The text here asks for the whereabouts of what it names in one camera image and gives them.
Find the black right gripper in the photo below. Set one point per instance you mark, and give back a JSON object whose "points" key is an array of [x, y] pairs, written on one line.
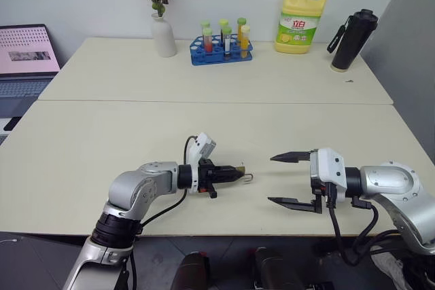
{"points": [[317, 189]]}

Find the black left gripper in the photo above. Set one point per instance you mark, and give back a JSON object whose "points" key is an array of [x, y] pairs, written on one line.
{"points": [[205, 174]]}

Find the brass padlock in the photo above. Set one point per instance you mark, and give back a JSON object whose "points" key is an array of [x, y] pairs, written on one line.
{"points": [[241, 168]]}

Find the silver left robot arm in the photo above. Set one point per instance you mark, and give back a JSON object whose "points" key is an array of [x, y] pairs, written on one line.
{"points": [[136, 184]]}

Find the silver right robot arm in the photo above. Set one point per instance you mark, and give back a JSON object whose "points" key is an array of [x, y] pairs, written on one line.
{"points": [[391, 178]]}

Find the dark rounded shape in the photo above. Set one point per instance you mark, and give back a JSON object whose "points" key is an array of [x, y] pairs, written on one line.
{"points": [[272, 269], [190, 271]]}

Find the blue test tube rack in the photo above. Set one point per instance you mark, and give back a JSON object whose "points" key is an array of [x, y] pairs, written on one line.
{"points": [[217, 59]]}

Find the white crumpled cloth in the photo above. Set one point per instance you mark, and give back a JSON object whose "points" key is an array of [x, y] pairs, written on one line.
{"points": [[389, 269]]}

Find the green-capped dark liquid tube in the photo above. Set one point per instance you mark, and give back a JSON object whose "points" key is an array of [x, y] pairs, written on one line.
{"points": [[227, 40]]}

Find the yellow-capped orange liquid tube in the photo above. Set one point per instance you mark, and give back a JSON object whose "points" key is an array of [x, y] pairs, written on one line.
{"points": [[245, 40]]}

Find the green-capped red liquid tube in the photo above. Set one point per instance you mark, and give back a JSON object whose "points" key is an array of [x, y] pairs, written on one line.
{"points": [[207, 37]]}

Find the green-capped orange liquid tube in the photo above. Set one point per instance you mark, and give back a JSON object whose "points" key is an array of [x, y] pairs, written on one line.
{"points": [[241, 26]]}

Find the white ceramic vase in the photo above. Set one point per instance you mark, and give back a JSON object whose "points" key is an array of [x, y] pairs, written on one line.
{"points": [[164, 38]]}

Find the green-capped clear tube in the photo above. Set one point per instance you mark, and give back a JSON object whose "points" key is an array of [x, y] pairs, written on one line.
{"points": [[223, 25]]}

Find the yellow detergent pump bottle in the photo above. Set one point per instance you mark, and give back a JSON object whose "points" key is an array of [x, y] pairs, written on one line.
{"points": [[297, 28]]}

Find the open grey laptop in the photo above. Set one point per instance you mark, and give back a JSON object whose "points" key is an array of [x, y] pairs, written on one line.
{"points": [[23, 52]]}

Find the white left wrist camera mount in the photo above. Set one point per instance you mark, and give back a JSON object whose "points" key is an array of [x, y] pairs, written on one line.
{"points": [[197, 154]]}

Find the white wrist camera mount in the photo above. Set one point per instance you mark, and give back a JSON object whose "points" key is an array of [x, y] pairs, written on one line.
{"points": [[331, 167], [197, 154]]}

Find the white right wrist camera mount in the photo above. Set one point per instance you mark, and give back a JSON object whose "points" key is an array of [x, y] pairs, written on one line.
{"points": [[331, 167]]}

